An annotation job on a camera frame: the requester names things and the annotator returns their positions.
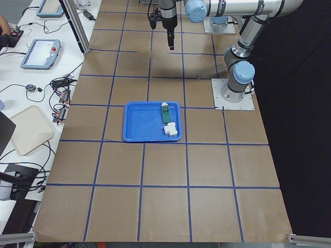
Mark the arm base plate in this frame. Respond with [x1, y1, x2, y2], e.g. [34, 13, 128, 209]
[211, 79, 255, 111]
[203, 17, 236, 35]

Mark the aluminium frame post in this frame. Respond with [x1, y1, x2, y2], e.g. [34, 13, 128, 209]
[59, 0, 91, 54]

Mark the near teach pendant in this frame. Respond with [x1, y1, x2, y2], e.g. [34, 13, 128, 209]
[21, 39, 61, 70]

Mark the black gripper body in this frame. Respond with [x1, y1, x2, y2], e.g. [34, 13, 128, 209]
[160, 9, 177, 30]

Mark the beige plastic tray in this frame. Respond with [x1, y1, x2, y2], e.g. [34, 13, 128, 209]
[10, 105, 54, 156]

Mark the blue plastic tray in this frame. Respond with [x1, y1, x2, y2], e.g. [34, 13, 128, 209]
[123, 101, 183, 143]

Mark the far teach pendant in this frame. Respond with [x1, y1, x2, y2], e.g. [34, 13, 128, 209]
[36, 0, 64, 18]

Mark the black power adapter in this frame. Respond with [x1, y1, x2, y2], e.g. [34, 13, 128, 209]
[83, 11, 96, 21]

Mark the white circuit breaker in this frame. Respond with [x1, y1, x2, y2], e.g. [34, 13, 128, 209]
[163, 122, 178, 137]

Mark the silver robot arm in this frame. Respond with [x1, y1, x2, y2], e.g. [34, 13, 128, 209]
[209, 16, 237, 29]
[148, 1, 303, 71]

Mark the teach pendant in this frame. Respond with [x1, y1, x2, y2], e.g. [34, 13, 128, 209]
[36, 0, 64, 18]
[21, 39, 61, 70]

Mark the green terminal block module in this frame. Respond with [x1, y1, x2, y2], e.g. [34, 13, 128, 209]
[161, 102, 171, 124]

